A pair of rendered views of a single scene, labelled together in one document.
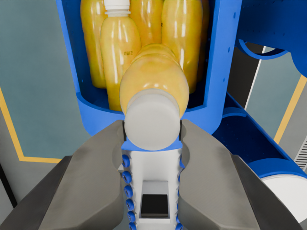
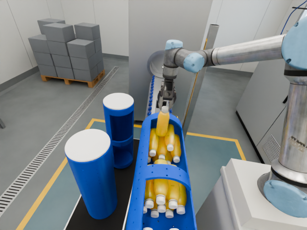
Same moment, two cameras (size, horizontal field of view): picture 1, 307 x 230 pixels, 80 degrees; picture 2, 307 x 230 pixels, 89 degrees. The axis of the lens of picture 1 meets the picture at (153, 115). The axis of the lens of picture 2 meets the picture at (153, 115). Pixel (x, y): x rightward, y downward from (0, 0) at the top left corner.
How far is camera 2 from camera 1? 77 cm
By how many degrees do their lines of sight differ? 25
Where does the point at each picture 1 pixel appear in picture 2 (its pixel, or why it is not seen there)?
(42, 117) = (224, 163)
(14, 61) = not seen: hidden behind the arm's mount
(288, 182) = (114, 107)
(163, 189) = (157, 110)
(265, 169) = (120, 112)
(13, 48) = not seen: hidden behind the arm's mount
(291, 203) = (112, 101)
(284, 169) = (114, 111)
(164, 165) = not seen: hidden behind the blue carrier
